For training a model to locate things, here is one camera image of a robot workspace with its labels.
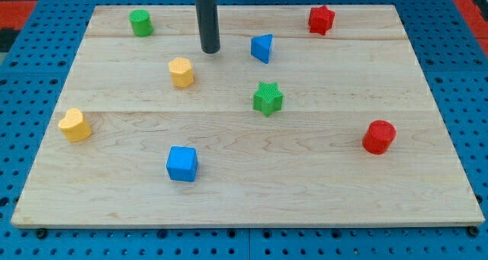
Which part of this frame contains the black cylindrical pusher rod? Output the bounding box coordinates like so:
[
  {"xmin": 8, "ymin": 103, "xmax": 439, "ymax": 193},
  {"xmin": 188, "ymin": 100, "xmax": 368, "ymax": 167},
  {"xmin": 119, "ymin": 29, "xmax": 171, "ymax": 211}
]
[{"xmin": 194, "ymin": 0, "xmax": 220, "ymax": 54}]

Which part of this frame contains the red cylinder block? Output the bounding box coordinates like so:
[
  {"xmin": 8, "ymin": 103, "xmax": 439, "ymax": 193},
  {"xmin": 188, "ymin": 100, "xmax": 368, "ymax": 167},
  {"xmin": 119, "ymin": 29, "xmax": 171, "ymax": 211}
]
[{"xmin": 362, "ymin": 120, "xmax": 397, "ymax": 155}]

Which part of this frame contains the blue cube block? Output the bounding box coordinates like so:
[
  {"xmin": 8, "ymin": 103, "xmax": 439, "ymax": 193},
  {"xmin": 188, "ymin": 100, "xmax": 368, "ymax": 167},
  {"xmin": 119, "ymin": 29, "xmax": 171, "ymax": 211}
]
[{"xmin": 166, "ymin": 146, "xmax": 198, "ymax": 182}]

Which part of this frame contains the green cylinder block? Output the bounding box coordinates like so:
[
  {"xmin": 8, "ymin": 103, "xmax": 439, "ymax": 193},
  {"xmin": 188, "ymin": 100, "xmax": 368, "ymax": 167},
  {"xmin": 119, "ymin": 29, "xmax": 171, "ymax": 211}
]
[{"xmin": 129, "ymin": 9, "xmax": 153, "ymax": 37}]

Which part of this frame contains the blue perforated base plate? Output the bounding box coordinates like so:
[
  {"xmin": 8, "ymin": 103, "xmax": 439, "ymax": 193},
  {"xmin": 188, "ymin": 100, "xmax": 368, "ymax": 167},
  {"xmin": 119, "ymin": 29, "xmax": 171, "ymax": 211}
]
[{"xmin": 1, "ymin": 0, "xmax": 487, "ymax": 259}]

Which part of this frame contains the red star block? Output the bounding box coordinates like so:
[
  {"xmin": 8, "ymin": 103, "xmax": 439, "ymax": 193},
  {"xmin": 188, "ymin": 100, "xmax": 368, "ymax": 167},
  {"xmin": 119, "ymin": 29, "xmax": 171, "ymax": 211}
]
[{"xmin": 308, "ymin": 5, "xmax": 336, "ymax": 36}]

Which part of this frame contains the yellow heart block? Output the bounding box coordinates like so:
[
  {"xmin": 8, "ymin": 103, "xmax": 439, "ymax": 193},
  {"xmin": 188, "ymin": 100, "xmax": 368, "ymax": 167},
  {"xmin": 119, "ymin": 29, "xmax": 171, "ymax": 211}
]
[{"xmin": 58, "ymin": 108, "xmax": 92, "ymax": 143}]

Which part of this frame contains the blue triangle block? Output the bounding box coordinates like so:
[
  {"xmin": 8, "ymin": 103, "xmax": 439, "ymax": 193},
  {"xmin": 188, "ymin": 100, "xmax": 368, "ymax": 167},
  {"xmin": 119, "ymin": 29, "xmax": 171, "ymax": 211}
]
[{"xmin": 250, "ymin": 34, "xmax": 273, "ymax": 64}]

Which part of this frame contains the yellow hexagon block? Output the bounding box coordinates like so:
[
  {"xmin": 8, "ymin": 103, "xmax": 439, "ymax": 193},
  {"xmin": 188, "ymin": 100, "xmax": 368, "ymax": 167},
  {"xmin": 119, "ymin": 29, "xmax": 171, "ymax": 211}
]
[{"xmin": 169, "ymin": 57, "xmax": 194, "ymax": 88}]

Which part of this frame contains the light wooden board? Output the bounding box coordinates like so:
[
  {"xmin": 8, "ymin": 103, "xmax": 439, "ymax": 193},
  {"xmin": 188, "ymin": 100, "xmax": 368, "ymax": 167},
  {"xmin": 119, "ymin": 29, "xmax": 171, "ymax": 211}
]
[{"xmin": 11, "ymin": 5, "xmax": 485, "ymax": 229}]

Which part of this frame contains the green star block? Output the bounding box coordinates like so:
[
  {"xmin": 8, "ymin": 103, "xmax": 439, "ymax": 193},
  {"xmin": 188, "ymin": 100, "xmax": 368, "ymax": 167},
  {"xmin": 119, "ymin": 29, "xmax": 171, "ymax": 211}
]
[{"xmin": 252, "ymin": 82, "xmax": 284, "ymax": 117}]

